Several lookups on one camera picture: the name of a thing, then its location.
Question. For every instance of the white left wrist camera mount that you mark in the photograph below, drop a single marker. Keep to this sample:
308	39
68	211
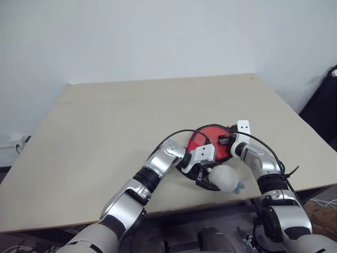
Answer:
205	153

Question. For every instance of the red black paddle case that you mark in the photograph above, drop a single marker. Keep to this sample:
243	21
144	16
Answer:
196	143

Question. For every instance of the red round plate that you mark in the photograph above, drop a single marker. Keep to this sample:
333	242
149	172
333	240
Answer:
222	150

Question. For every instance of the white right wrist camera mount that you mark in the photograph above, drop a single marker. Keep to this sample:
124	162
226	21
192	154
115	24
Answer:
243	127

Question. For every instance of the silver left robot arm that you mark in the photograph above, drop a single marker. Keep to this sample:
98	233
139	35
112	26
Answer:
163	160

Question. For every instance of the small white adapter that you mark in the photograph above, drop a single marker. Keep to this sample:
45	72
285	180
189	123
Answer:
334	73

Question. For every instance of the large black fabric object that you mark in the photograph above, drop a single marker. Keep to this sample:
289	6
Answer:
321	110

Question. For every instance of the brown crumpled fabric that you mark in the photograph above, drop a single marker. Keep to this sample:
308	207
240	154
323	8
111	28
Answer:
323	218

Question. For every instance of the small silver metal bracket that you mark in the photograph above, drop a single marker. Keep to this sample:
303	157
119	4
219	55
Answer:
246	236

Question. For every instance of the dark rounded shape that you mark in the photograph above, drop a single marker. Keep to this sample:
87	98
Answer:
217	241

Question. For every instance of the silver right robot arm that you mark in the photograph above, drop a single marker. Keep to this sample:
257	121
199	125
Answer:
263	161

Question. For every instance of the white power socket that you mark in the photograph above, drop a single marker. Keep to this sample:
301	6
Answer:
17	138

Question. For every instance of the grey plush zipper charm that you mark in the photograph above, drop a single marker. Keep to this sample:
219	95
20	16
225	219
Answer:
225	179

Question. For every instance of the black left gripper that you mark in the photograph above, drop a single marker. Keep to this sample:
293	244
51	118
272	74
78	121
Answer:
195	172

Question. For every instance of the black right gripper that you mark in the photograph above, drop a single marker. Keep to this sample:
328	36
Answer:
231	139

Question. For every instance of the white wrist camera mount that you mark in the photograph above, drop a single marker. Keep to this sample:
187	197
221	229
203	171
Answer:
243	127
205	153

